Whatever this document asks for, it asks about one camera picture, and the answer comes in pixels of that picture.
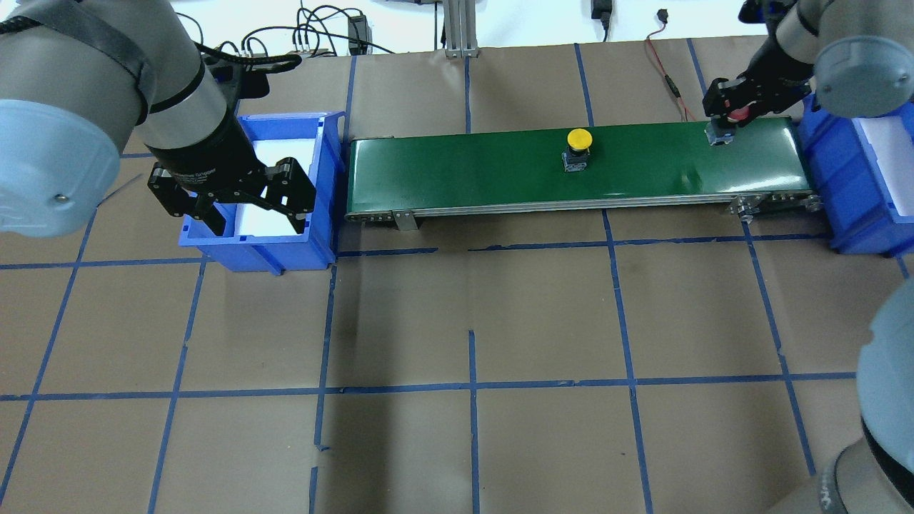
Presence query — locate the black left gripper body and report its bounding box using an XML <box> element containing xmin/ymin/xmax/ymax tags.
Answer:
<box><xmin>147</xmin><ymin>157</ymin><xmax>317</xmax><ymax>218</ymax></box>

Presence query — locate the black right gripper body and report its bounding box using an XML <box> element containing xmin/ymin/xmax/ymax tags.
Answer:
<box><xmin>703</xmin><ymin>61</ymin><xmax>813</xmax><ymax>126</ymax></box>

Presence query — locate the red push button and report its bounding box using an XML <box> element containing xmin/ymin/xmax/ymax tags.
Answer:
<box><xmin>710</xmin><ymin>106</ymin><xmax>750</xmax><ymax>146</ymax></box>

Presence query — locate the yellow push button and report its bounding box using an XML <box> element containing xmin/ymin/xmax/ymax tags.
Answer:
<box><xmin>561</xmin><ymin>128</ymin><xmax>593</xmax><ymax>173</ymax></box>

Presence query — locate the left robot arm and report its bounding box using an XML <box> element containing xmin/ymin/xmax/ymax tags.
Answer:
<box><xmin>1</xmin><ymin>1</ymin><xmax>317</xmax><ymax>238</ymax></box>

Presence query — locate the blue left plastic bin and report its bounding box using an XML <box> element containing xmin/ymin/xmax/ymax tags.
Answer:
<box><xmin>179</xmin><ymin>111</ymin><xmax>345</xmax><ymax>276</ymax></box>

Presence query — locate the blue plastic bin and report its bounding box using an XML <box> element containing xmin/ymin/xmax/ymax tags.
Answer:
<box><xmin>798</xmin><ymin>96</ymin><xmax>913</xmax><ymax>257</ymax></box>
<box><xmin>179</xmin><ymin>111</ymin><xmax>345</xmax><ymax>276</ymax></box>

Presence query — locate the white foam pad left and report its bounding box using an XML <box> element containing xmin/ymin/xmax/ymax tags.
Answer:
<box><xmin>235</xmin><ymin>138</ymin><xmax>316</xmax><ymax>237</ymax></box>

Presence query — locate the white foam pad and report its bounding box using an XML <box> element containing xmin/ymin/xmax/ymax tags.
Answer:
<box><xmin>860</xmin><ymin>116</ymin><xmax>913</xmax><ymax>217</ymax></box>
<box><xmin>235</xmin><ymin>138</ymin><xmax>316</xmax><ymax>237</ymax></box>

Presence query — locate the green conveyor belt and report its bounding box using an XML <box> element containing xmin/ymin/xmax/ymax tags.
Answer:
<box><xmin>345</xmin><ymin>118</ymin><xmax>823</xmax><ymax>230</ymax></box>

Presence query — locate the white foam pad right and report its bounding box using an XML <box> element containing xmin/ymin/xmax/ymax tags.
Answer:
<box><xmin>860</xmin><ymin>116</ymin><xmax>913</xmax><ymax>217</ymax></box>

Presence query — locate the blue right plastic bin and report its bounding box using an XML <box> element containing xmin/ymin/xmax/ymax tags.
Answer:
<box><xmin>798</xmin><ymin>96</ymin><xmax>913</xmax><ymax>257</ymax></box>

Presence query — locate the red black wire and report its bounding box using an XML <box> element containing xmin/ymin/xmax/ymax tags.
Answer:
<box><xmin>645</xmin><ymin>10</ymin><xmax>704</xmax><ymax>122</ymax></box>

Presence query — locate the aluminium frame post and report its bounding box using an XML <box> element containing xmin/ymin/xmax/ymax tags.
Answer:
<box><xmin>441</xmin><ymin>0</ymin><xmax>480</xmax><ymax>59</ymax></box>

